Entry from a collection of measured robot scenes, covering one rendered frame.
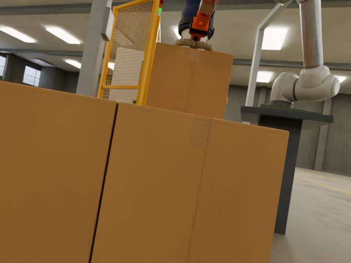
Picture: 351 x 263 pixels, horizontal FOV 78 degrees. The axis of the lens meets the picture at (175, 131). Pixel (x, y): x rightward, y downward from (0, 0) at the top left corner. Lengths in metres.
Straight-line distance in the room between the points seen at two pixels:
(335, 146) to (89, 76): 12.16
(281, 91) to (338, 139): 11.74
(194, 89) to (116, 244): 0.80
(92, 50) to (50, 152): 2.22
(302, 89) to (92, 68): 2.03
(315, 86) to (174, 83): 0.86
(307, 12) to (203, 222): 1.32
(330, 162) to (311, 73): 11.76
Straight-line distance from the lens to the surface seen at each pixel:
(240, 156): 0.52
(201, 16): 1.17
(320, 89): 1.56
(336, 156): 13.28
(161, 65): 1.14
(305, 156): 12.92
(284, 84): 1.65
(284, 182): 1.57
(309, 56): 1.58
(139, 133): 0.49
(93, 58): 2.67
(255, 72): 5.15
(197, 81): 1.13
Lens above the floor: 0.49
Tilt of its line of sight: 1 degrees up
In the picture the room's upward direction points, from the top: 10 degrees clockwise
